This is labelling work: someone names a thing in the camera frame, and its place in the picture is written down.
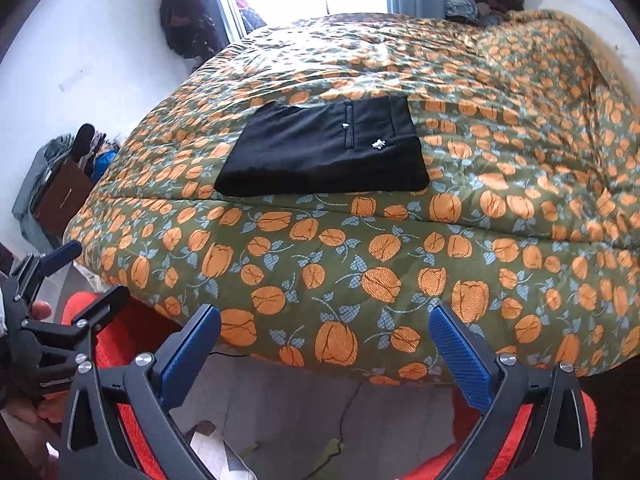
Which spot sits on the brown cloth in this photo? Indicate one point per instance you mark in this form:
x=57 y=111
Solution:
x=495 y=12

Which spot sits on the red garment by window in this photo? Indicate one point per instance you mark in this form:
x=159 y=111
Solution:
x=245 y=7

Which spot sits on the dark hanging clothes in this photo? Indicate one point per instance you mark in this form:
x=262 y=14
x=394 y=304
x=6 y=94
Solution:
x=187 y=15

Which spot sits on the white paper sheet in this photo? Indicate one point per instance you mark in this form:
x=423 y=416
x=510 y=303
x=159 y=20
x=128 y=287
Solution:
x=220 y=455

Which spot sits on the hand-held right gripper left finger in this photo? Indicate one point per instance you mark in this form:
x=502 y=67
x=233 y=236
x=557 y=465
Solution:
x=190 y=350

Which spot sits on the green paper scrap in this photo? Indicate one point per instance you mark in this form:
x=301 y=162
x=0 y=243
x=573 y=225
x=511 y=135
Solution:
x=330 y=452

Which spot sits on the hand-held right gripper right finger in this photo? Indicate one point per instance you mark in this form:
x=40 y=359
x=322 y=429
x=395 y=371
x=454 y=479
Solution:
x=460 y=355

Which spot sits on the black pants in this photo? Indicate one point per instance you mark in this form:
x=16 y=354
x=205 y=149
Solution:
x=310 y=160

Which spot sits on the black shoe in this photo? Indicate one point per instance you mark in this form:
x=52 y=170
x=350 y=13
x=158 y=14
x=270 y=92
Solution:
x=84 y=140

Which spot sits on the person's left hand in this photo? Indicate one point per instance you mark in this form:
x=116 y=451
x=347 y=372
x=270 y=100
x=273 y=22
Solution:
x=41 y=309

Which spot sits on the person's orange fleece clothing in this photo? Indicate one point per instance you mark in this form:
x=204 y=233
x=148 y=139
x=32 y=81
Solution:
x=120 y=325

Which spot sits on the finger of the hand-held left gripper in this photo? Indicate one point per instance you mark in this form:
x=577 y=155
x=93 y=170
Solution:
x=112 y=297
x=62 y=252

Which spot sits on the brown bedside cabinet with clothes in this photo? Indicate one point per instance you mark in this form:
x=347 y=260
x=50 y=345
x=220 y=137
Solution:
x=35 y=175

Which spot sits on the blue bag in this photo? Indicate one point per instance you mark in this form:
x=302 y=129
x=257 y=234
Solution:
x=102 y=165

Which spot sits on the green orange floral blanket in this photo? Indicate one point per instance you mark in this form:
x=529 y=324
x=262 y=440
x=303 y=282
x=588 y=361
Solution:
x=400 y=260

